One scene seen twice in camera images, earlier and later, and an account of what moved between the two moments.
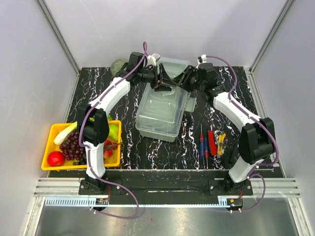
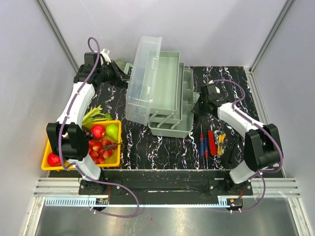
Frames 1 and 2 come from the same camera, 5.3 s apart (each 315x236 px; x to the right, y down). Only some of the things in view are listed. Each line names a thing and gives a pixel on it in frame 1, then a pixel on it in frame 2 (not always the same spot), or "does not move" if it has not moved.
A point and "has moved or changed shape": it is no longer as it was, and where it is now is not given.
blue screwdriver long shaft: [202, 144] does not move
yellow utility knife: [221, 138] does not move
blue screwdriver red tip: [206, 151] does not move
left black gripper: [158, 77] -> [114, 70]
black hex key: [231, 151] does not move
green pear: [113, 132] does not move
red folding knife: [212, 142] does not move
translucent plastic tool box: [161, 114] has moved or changed shape
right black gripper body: [188, 76] -> [198, 107]
